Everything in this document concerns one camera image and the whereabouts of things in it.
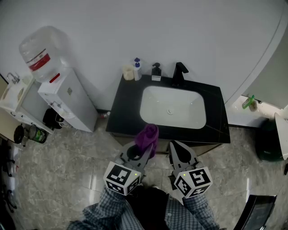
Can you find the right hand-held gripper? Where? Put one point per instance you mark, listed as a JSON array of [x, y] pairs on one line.
[[195, 182]]

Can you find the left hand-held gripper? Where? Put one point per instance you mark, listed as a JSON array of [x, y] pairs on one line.
[[119, 177]]

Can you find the purple cloth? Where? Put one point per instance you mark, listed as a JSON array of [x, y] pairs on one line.
[[147, 135]]

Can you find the black soap dispenser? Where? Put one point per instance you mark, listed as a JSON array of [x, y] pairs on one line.
[[156, 72]]

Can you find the person's right forearm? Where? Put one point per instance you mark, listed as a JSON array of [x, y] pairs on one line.
[[193, 213]]

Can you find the person's left forearm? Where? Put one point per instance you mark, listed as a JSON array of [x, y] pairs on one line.
[[108, 211]]

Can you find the white water dispenser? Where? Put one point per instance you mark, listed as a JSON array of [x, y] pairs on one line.
[[74, 101]]

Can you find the black sink vanity cabinet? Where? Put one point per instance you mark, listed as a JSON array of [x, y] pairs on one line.
[[126, 107]]

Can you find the white sink basin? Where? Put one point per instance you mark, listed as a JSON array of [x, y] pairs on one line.
[[173, 101]]

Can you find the person's black trousers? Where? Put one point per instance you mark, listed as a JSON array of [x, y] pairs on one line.
[[149, 209]]

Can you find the cream ribbed cup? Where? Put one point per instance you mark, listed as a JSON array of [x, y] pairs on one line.
[[128, 73]]

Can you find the black faucet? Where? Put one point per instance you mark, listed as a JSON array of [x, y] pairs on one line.
[[178, 74]]

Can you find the white bottle with blue pump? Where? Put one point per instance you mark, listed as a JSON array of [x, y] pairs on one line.
[[137, 70]]

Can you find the green bottle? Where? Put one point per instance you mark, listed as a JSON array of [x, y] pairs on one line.
[[248, 102]]

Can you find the dark green waste bin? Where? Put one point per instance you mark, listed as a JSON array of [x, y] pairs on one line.
[[268, 143]]

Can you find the black bag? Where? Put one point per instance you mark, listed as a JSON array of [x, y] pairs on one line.
[[52, 118]]

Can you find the white board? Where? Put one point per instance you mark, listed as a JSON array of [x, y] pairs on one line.
[[281, 137]]

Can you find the small white sink unit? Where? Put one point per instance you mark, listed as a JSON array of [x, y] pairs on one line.
[[20, 98]]

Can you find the clear water jug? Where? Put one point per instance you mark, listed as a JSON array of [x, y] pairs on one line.
[[42, 51]]

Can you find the chrome faucet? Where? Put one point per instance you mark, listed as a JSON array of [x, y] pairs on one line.
[[13, 77]]

